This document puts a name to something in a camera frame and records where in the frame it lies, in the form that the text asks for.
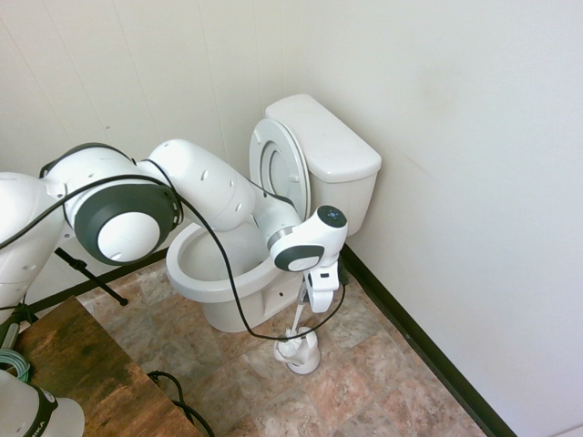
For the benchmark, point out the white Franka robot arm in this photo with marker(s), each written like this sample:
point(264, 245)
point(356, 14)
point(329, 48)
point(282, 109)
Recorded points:
point(205, 191)

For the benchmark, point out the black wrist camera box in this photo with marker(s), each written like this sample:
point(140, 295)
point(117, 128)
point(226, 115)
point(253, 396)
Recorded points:
point(344, 273)

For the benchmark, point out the white toilet tank lid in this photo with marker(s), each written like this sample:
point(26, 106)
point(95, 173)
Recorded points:
point(328, 141)

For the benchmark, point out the short black baseboard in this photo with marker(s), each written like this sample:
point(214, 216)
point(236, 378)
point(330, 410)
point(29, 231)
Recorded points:
point(136, 264)

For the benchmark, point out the black tripod stand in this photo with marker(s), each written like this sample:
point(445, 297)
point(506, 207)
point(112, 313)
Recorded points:
point(86, 273)

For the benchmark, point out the white toilet tank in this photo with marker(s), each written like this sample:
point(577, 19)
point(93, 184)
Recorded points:
point(355, 200)

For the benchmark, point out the white toilet brush holder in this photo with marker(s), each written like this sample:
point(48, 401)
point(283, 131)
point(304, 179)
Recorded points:
point(307, 362)

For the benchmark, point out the white toilet bowl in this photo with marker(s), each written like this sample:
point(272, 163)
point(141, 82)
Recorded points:
point(205, 282)

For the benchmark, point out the white toilet seat with lid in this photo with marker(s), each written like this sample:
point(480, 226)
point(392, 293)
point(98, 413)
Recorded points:
point(259, 159)

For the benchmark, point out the grey cylindrical stand post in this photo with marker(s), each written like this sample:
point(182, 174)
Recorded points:
point(8, 334)

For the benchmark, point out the white toilet brush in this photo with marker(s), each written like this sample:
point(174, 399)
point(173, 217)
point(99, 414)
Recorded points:
point(295, 321)

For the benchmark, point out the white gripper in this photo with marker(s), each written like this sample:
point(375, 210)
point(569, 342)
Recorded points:
point(323, 284)

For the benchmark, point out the long black baseboard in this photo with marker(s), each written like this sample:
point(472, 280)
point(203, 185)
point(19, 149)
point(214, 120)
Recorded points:
point(410, 323)

